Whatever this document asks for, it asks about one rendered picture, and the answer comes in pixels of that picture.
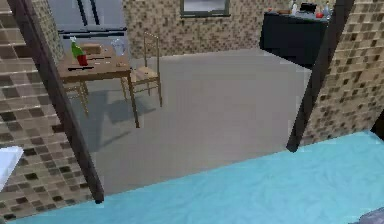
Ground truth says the black counter cabinet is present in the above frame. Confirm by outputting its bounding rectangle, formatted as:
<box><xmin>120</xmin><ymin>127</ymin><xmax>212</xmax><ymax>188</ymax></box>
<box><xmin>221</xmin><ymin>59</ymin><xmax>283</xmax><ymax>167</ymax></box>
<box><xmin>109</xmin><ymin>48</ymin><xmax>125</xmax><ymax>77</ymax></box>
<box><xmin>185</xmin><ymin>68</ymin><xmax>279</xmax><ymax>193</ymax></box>
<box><xmin>259</xmin><ymin>10</ymin><xmax>330</xmax><ymax>70</ymax></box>

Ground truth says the clear glass jug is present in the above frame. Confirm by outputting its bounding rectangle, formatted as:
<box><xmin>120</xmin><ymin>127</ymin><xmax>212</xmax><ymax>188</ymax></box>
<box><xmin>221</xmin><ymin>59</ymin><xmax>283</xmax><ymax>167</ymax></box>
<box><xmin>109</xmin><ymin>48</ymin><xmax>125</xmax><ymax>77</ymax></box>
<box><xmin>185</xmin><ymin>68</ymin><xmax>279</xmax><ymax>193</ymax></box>
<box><xmin>111</xmin><ymin>38</ymin><xmax>128</xmax><ymax>57</ymax></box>

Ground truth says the black fridge drawer handle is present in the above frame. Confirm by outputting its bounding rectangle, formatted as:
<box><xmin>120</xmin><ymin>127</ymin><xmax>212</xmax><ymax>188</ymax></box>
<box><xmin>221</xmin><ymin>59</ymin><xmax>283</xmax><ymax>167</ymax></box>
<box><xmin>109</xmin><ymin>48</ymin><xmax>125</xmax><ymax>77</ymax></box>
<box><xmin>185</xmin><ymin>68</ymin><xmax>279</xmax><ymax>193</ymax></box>
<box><xmin>61</xmin><ymin>31</ymin><xmax>125</xmax><ymax>39</ymax></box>

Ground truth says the clear glass bottle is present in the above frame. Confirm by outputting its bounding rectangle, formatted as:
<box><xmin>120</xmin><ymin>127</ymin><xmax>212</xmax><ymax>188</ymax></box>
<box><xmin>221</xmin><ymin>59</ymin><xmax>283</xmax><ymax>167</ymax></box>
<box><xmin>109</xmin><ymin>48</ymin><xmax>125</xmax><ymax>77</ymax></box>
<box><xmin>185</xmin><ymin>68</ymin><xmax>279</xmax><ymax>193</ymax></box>
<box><xmin>322</xmin><ymin>1</ymin><xmax>332</xmax><ymax>20</ymax></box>

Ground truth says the black toaster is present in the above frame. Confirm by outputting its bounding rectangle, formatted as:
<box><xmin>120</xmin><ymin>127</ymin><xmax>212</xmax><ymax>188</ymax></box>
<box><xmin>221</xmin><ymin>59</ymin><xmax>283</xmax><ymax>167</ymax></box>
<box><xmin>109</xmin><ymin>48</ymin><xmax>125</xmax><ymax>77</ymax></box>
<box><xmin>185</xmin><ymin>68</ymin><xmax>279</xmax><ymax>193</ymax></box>
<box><xmin>299</xmin><ymin>2</ymin><xmax>318</xmax><ymax>14</ymax></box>

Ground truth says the grey fridge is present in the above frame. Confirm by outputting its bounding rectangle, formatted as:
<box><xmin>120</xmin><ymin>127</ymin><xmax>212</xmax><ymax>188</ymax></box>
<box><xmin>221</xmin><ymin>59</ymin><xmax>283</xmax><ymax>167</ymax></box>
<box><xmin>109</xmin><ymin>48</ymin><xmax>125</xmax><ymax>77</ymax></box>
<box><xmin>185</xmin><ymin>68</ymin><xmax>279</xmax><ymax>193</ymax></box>
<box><xmin>46</xmin><ymin>0</ymin><xmax>129</xmax><ymax>50</ymax></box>

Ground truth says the green bottle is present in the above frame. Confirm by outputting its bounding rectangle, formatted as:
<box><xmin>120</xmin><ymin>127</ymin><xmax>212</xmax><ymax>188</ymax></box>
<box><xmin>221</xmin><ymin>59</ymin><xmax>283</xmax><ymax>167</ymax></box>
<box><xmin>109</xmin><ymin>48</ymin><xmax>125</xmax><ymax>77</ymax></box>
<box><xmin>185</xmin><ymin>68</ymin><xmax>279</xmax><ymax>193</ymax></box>
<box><xmin>69</xmin><ymin>36</ymin><xmax>84</xmax><ymax>62</ymax></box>

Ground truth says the white fixture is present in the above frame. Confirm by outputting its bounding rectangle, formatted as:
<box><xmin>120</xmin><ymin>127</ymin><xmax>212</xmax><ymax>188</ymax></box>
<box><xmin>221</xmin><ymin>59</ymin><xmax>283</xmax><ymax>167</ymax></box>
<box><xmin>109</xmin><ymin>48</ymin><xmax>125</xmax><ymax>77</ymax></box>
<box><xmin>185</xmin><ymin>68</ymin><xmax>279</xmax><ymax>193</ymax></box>
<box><xmin>0</xmin><ymin>145</ymin><xmax>25</xmax><ymax>192</ymax></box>

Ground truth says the grey framed window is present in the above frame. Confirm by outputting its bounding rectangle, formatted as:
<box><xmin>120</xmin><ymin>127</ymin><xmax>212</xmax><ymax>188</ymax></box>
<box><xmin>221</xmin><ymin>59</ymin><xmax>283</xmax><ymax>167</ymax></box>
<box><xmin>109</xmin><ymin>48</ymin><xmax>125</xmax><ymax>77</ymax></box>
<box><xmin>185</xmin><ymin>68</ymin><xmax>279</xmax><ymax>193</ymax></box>
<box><xmin>180</xmin><ymin>0</ymin><xmax>231</xmax><ymax>18</ymax></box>

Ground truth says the brown bread loaf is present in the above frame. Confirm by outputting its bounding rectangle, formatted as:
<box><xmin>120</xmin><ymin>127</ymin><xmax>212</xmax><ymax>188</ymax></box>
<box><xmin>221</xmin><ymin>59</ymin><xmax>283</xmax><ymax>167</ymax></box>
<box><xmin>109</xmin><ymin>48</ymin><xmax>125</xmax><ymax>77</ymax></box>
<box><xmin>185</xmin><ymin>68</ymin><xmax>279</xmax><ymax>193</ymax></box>
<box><xmin>81</xmin><ymin>43</ymin><xmax>102</xmax><ymax>55</ymax></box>

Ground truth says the brown wooden table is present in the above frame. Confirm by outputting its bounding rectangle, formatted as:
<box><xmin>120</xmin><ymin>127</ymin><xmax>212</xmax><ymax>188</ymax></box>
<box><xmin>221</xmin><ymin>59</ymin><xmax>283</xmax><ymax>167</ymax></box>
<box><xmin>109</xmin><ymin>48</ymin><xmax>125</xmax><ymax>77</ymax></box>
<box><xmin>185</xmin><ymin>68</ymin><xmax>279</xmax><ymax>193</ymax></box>
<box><xmin>56</xmin><ymin>45</ymin><xmax>141</xmax><ymax>129</ymax></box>

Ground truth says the brown wooden chair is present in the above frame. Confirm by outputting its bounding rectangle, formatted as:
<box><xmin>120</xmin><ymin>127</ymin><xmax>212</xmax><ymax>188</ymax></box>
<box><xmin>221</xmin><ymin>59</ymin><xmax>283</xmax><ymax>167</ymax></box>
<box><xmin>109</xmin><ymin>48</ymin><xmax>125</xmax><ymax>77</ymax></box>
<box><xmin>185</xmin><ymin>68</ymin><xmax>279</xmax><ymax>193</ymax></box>
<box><xmin>120</xmin><ymin>31</ymin><xmax>164</xmax><ymax>108</ymax></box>

